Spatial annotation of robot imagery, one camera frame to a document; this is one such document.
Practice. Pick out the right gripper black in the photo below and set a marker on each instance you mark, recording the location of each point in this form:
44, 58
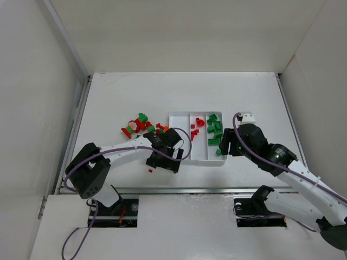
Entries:
231, 142

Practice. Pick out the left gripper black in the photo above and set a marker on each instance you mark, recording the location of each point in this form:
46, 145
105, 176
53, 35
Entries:
162, 163

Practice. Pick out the red curved lego piece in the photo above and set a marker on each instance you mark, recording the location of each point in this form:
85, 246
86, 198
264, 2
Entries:
193, 134

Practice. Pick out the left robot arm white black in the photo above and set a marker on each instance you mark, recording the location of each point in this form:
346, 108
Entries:
88, 171

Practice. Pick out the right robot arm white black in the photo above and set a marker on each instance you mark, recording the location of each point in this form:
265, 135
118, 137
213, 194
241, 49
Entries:
323, 211

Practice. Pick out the green lego 2x2 brick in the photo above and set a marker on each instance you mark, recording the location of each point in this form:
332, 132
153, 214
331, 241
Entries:
151, 128

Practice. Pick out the green lego brick in tray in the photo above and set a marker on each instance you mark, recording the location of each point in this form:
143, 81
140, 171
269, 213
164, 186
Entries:
219, 153

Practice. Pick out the white three-compartment tray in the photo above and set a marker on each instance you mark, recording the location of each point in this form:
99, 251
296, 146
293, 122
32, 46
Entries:
201, 154

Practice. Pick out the red arch lego in tray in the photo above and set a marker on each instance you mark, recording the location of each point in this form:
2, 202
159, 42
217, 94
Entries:
200, 122

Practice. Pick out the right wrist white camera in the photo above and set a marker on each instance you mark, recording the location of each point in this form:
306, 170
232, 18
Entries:
246, 118

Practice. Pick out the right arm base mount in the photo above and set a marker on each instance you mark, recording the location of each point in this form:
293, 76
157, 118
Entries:
252, 212

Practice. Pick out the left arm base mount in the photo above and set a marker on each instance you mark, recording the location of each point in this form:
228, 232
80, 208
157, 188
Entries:
108, 209

